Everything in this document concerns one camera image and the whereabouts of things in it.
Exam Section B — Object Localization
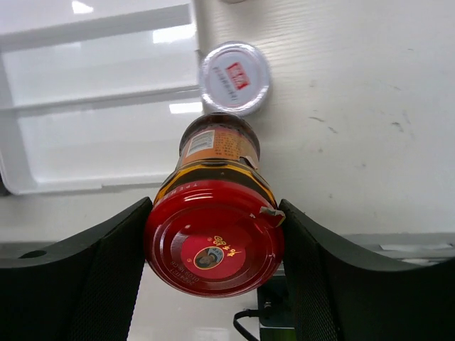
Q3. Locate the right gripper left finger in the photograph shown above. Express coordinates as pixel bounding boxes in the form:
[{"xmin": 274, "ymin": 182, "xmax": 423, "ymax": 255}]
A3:
[{"xmin": 1, "ymin": 197, "xmax": 152, "ymax": 340}]

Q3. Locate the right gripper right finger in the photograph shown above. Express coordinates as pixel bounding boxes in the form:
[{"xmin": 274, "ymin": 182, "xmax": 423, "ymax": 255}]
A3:
[{"xmin": 279, "ymin": 200, "xmax": 454, "ymax": 340}]

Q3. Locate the red-lid sauce jar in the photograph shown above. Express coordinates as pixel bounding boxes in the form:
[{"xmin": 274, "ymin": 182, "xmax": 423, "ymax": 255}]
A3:
[{"xmin": 144, "ymin": 112, "xmax": 285, "ymax": 298}]

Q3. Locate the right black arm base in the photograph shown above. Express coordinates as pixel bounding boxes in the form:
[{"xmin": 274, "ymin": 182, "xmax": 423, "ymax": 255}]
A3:
[{"xmin": 232, "ymin": 269, "xmax": 298, "ymax": 341}]

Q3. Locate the white three-compartment tray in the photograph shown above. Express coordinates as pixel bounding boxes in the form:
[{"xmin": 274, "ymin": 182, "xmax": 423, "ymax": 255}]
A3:
[{"xmin": 1, "ymin": 1, "xmax": 203, "ymax": 195}]

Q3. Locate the right small silver-lid jar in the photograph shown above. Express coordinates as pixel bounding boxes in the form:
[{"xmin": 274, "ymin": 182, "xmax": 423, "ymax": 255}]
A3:
[{"xmin": 199, "ymin": 41, "xmax": 272, "ymax": 117}]

